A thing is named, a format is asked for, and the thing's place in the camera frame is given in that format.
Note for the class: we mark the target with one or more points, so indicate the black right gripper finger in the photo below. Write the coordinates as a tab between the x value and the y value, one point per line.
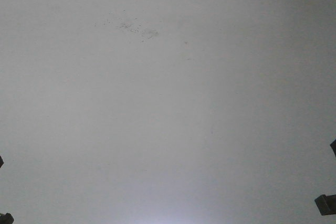
333	147
326	204

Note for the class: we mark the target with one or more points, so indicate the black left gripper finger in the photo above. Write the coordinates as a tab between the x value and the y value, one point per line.
1	162
6	218

